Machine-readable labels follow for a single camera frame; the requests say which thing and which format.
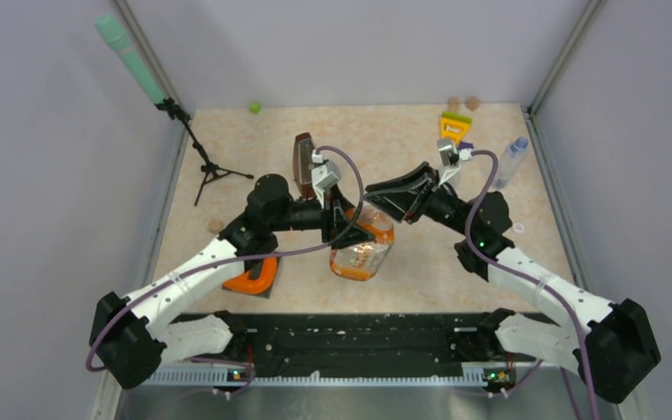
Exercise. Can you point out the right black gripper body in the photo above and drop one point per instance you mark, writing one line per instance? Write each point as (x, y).
(416, 206)

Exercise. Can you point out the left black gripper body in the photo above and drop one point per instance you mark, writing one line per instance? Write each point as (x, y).
(332, 219)

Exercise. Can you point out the orange juice bottle yellow cap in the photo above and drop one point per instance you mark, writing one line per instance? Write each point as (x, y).
(362, 261)

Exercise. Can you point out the clear small water bottle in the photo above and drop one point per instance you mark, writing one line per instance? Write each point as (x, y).
(510, 162)

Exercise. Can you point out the white bottle cap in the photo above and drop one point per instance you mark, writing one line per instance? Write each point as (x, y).
(518, 228)

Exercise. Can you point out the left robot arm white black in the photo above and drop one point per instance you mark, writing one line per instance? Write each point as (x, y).
(135, 335)

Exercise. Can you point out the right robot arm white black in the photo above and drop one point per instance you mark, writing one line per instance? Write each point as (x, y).
(607, 344)

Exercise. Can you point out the yellow triangular toy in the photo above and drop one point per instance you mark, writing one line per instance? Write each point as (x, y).
(454, 126)

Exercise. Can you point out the brown wooden metronome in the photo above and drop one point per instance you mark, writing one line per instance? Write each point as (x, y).
(303, 165)

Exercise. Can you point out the dark grey square mat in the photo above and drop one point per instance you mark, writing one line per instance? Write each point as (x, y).
(272, 285)

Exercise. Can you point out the tan wooden block left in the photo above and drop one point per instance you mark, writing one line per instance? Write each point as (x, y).
(454, 105)

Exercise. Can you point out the tan wooden block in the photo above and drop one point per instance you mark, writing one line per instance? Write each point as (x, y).
(454, 105)
(472, 103)

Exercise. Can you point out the orange tape dispenser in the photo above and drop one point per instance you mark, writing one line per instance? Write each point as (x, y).
(255, 277)

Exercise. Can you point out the tan wooden block right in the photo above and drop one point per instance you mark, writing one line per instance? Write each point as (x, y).
(472, 103)

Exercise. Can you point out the tan wooden cube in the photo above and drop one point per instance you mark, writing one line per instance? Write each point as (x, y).
(214, 226)

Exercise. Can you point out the black tripod microphone stand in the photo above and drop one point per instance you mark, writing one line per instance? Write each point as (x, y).
(209, 168)

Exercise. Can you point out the small green cube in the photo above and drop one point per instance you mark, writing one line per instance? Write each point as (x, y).
(254, 107)

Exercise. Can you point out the mint green microphone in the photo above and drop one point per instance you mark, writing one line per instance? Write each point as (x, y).
(117, 39)

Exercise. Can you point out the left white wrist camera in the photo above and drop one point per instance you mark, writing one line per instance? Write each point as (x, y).
(325, 174)

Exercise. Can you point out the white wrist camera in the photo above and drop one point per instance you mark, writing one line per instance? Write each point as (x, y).
(452, 159)
(325, 174)

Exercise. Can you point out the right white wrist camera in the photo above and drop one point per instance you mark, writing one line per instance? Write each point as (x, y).
(452, 159)

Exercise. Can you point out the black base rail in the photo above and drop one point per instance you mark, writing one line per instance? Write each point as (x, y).
(355, 346)

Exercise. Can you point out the grey toothed cable tray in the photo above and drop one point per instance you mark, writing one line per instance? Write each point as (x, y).
(229, 377)

